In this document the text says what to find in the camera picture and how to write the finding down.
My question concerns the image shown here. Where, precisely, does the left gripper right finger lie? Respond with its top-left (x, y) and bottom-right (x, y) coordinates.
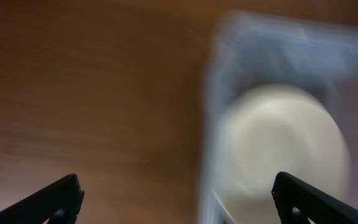
top-left (272, 172), bottom-right (358, 224)

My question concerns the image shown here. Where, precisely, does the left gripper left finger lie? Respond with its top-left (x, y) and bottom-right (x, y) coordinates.
top-left (0, 174), bottom-right (85, 224)

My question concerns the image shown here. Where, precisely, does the clear plastic storage bin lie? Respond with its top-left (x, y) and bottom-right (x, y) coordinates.
top-left (198, 11), bottom-right (358, 223)

